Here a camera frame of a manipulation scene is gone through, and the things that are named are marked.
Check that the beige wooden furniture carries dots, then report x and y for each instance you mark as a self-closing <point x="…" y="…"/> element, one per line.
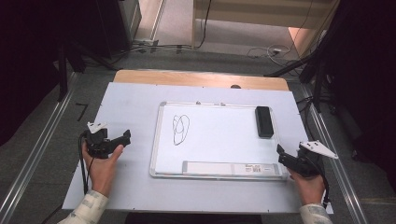
<point x="264" y="14"/>

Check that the large white sheet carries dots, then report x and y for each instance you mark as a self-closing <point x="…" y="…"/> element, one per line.
<point x="134" y="102"/>

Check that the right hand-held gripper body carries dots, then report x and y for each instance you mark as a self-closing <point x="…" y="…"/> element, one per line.
<point x="306" y="160"/>

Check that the metal floor rail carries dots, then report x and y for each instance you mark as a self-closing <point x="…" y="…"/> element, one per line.
<point x="337" y="174"/>
<point x="34" y="158"/>

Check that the person's left hand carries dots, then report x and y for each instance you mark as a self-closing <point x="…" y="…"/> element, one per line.
<point x="101" y="172"/>

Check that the black metal stand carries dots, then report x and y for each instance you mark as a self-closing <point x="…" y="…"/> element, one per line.
<point x="62" y="74"/>

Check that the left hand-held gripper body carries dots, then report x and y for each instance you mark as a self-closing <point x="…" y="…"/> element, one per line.
<point x="97" y="144"/>

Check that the metal-framed whiteboard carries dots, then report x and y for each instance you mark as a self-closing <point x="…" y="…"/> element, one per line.
<point x="218" y="140"/>

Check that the black whiteboard eraser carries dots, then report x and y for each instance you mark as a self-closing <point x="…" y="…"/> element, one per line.
<point x="264" y="122"/>

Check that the wooden table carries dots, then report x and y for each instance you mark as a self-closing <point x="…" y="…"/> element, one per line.
<point x="193" y="78"/>

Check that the dark cabinet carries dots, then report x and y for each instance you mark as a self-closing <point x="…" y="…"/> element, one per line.
<point x="115" y="25"/>

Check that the black tripod stand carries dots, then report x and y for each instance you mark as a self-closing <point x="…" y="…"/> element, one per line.
<point x="311" y="67"/>

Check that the person's right hand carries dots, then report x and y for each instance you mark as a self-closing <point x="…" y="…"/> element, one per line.
<point x="308" y="188"/>

